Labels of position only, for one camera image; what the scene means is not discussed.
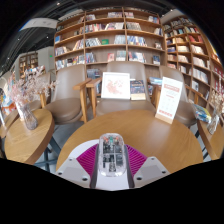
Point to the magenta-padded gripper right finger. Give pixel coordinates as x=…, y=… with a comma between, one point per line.
x=138, y=163

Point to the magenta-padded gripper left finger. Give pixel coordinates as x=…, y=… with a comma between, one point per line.
x=85, y=163

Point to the transparent computer mouse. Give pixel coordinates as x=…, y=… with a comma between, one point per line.
x=112, y=156

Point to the round wooden side table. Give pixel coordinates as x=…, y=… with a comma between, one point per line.
x=213, y=143
x=28, y=141

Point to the white sign on wooden base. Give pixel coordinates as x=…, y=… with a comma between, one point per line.
x=169, y=100

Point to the dark cover book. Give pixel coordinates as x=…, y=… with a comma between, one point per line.
x=137, y=89

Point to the white framed picture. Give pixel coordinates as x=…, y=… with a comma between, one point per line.
x=115, y=86

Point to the stack of books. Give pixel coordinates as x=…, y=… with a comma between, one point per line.
x=202, y=113

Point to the light blue books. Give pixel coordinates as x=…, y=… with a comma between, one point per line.
x=155, y=80

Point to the glass vase with pink flowers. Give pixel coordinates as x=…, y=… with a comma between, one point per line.
x=28, y=96

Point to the small distant bookshelf unit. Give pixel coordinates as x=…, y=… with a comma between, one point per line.
x=28, y=61

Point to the tall wooden bookshelf unit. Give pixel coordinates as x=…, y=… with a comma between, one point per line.
x=196, y=50

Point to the wide wooden bookshelf unit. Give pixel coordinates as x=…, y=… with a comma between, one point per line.
x=110, y=36

